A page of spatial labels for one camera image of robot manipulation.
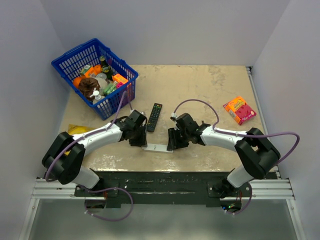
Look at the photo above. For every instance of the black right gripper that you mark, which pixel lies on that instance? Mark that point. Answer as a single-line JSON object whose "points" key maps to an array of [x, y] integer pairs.
{"points": [[173, 143]]}

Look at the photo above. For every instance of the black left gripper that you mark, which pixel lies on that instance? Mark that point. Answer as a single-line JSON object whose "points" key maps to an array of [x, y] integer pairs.
{"points": [[142, 140]]}

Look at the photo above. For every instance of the white air conditioner remote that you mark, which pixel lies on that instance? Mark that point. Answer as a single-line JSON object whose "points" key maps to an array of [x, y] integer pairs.
{"points": [[161, 148]]}

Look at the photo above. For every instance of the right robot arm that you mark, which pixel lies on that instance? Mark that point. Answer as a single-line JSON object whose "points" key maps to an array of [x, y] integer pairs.
{"points": [[256, 153]]}

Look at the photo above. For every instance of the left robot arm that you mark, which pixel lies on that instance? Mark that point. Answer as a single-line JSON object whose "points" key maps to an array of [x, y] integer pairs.
{"points": [[64, 159]]}

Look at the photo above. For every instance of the black TV remote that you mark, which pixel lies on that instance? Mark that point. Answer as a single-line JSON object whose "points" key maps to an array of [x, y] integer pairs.
{"points": [[153, 118]]}

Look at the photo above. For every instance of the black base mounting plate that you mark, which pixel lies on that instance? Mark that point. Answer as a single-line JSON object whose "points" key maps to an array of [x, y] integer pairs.
{"points": [[156, 188]]}

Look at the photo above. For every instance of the white pump bottle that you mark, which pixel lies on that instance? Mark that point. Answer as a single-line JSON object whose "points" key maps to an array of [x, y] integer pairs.
{"points": [[96, 96]]}

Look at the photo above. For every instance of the green sponge pack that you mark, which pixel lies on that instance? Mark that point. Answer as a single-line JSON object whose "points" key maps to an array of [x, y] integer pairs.
{"points": [[110, 88]]}

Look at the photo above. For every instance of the orange pink box in basket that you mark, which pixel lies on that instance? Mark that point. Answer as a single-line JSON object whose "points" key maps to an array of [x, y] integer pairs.
{"points": [[119, 80]]}

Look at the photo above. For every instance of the yellow Lays chips bag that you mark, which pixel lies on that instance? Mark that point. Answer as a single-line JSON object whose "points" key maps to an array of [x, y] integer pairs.
{"points": [[78, 129]]}

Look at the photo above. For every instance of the pink orange snack box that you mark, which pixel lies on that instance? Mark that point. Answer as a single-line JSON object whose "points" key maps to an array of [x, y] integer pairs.
{"points": [[239, 110]]}

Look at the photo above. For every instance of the tin can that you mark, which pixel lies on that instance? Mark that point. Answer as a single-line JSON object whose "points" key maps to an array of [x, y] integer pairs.
{"points": [[102, 76]]}

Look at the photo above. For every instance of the brown crumpled bag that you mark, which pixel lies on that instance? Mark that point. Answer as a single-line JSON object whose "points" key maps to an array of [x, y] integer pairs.
{"points": [[87, 86]]}

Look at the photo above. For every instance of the green glass bottle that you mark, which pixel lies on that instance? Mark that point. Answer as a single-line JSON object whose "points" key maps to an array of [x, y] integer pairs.
{"points": [[105, 67]]}

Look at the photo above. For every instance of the blue plastic basket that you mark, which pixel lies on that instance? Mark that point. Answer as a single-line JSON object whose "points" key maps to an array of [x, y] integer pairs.
{"points": [[103, 80]]}

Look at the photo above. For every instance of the orange juice carton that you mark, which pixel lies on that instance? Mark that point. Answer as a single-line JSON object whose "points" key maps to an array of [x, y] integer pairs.
{"points": [[89, 71]]}

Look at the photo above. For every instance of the orange fruit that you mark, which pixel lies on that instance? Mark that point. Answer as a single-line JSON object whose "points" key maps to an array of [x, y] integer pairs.
{"points": [[77, 81]]}

